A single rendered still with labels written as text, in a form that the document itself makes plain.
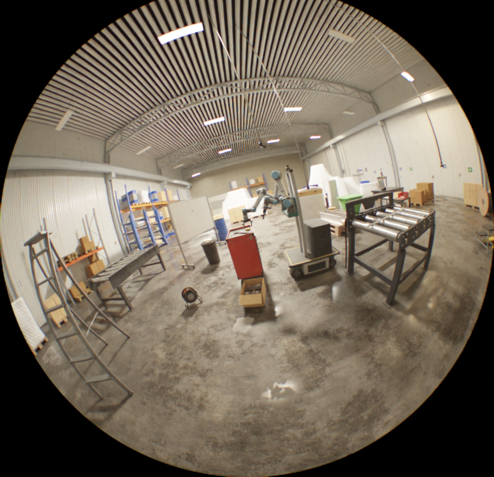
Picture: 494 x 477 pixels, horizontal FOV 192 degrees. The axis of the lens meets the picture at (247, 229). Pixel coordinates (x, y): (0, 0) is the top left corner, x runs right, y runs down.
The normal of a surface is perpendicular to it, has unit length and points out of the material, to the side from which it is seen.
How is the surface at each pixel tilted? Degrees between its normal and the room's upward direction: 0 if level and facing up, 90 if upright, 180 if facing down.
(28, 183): 90
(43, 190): 90
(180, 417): 0
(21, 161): 90
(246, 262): 90
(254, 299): 24
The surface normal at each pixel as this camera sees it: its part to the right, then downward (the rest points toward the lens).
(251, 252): 0.04, 0.22
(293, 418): -0.25, -0.94
